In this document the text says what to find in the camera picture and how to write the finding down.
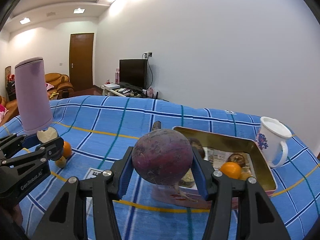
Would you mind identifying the blue plaid blanket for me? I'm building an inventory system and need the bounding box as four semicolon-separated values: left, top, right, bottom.
0;95;320;240

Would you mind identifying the black television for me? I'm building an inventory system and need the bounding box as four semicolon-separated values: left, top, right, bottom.
119;59;148;91

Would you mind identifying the brown wooden door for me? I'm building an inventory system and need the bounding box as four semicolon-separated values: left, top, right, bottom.
69;33;95;92

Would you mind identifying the printed paper sheet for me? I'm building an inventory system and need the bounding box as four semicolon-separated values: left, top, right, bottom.
202;147;257;178

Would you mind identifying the purple radish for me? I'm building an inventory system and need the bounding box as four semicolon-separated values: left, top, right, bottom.
132;121;198;202

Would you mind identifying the cut taro piece with notch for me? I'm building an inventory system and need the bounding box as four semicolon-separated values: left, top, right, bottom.
37;127;65;161

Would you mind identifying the dark wooden cabinet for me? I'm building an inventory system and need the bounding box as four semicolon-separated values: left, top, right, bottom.
5;66;17;103

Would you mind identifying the white television stand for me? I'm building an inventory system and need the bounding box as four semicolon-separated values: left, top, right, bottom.
101;82;160;100

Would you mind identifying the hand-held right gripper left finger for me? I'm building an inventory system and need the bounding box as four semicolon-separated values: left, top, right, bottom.
31;146;135;240

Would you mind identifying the large orange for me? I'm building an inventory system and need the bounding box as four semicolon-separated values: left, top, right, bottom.
220;162;242;179

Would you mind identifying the white floral mug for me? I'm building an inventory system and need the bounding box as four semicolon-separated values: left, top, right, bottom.
255;116;292;169

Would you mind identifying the black power cable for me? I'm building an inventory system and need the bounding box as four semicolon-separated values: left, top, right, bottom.
147;58;154;90

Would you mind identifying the orange leather sofa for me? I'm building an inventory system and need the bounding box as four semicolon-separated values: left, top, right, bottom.
0;95;19;126
45;73;75;98

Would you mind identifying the pink tin box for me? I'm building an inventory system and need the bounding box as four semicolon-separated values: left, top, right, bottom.
151;126;278;209

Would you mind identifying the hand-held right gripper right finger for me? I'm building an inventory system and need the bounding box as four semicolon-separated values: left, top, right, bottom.
191;150;292;240

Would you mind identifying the dark round taro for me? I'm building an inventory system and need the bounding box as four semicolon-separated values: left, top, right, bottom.
187;138;206;159

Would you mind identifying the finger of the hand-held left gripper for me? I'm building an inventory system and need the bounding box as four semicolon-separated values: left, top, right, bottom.
0;136;65;169
0;134;40;156

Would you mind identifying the brown rough taro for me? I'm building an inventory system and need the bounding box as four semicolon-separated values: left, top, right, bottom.
227;153;247;167

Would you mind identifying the lilac insulated bottle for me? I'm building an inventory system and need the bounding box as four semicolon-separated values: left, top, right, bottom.
14;57;53;135

